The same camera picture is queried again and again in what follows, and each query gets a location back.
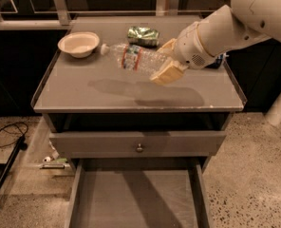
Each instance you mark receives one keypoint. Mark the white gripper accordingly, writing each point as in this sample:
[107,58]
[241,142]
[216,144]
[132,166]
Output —
[188,47]

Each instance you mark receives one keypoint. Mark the clear plastic water bottle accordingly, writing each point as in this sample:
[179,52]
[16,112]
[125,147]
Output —
[134,58]

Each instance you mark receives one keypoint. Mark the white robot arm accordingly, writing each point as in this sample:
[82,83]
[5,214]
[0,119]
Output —
[241,24]

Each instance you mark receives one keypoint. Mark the grey cabinet with counter top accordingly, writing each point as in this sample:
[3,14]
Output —
[93,95]

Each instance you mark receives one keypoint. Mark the brass drawer knob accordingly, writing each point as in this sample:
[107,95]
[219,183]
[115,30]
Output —
[139,148]

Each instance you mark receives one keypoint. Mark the grey top drawer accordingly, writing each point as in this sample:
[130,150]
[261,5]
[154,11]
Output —
[81,145]

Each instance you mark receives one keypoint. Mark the grey open middle drawer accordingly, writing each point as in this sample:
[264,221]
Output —
[139,193]

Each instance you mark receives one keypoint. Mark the crushed green soda can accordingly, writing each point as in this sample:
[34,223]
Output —
[143,36]

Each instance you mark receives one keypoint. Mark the crushed blue soda can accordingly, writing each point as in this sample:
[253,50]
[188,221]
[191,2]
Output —
[218,61]

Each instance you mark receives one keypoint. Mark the white paper bowl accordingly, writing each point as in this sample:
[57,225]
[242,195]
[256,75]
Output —
[79,44]

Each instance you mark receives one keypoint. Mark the small clutter on floor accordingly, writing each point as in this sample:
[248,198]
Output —
[54,161]

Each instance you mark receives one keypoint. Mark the black metal stand leg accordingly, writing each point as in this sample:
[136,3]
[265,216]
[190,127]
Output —
[5,167]

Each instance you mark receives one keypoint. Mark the silver metal railing frame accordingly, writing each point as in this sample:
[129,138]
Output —
[54,14]

